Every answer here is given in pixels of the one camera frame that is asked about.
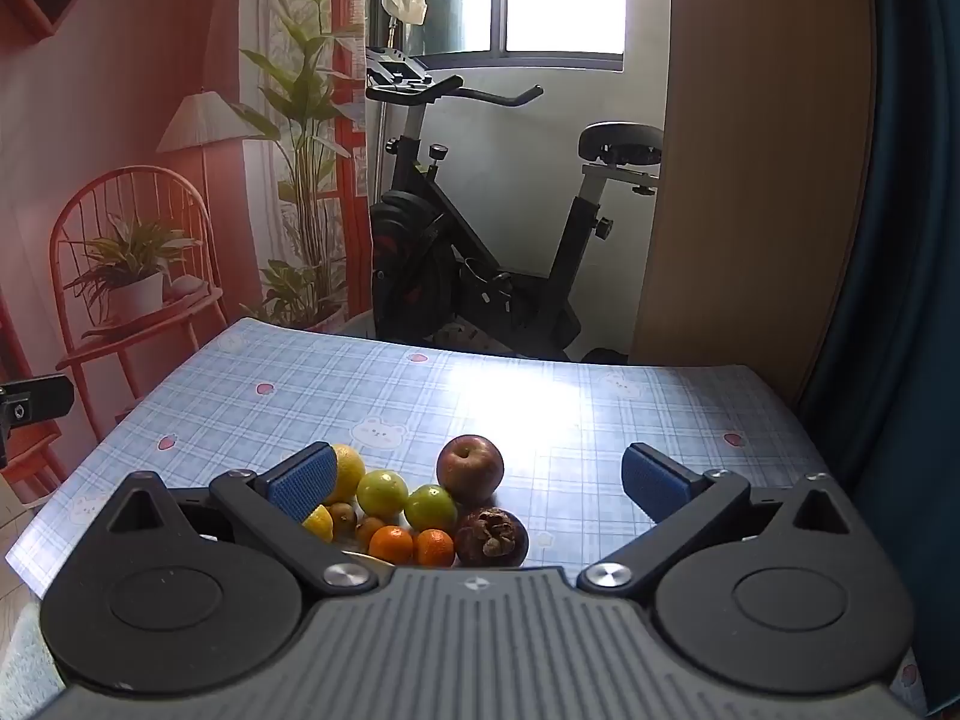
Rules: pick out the white cloth on pole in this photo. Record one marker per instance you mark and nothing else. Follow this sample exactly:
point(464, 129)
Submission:
point(405, 0)

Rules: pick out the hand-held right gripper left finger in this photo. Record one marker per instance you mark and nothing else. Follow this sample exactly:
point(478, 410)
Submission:
point(304, 484)

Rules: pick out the beige bowl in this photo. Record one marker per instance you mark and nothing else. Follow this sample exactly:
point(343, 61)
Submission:
point(367, 561)

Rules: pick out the black exercise bike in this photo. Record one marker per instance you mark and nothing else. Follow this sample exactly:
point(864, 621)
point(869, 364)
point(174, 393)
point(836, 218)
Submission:
point(480, 270)

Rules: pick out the window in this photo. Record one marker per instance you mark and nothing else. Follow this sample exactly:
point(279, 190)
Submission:
point(562, 0)

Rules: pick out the dark blue curtain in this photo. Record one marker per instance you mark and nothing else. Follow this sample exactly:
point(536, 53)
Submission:
point(900, 240)

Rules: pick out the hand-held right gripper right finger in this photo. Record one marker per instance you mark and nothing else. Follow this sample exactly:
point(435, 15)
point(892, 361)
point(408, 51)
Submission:
point(656, 484)

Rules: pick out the printed room-scene wall backdrop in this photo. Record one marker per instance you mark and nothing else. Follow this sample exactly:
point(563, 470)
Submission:
point(112, 90)

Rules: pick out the blue checked tablecloth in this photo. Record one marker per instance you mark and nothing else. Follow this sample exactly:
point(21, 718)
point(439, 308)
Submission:
point(525, 405)

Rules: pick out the green round fruit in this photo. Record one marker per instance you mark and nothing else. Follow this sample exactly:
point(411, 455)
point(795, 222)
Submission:
point(431, 508)
point(382, 493)

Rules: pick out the wooden cabinet panel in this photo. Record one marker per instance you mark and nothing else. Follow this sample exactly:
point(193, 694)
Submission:
point(750, 165)

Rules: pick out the red apple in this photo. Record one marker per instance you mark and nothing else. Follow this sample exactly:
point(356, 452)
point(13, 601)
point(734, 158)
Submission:
point(470, 469)

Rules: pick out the orange tangerine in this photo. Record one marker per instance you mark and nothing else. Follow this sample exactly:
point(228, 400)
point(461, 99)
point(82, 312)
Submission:
point(391, 544)
point(435, 547)

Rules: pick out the small brown fruit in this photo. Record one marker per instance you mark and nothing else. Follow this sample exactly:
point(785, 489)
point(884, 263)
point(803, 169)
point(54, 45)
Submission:
point(343, 516)

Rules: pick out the oval yellow lemon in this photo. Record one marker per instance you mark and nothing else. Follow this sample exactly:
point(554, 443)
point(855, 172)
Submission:
point(319, 523)

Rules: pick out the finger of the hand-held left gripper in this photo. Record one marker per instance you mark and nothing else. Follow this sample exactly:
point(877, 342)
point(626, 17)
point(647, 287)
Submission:
point(45, 397)

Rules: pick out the dark purple mangosteen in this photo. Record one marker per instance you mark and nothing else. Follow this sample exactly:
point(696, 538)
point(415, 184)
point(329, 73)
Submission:
point(491, 536)

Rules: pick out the round yellow citrus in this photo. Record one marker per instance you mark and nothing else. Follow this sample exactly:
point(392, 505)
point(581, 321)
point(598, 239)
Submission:
point(351, 472)

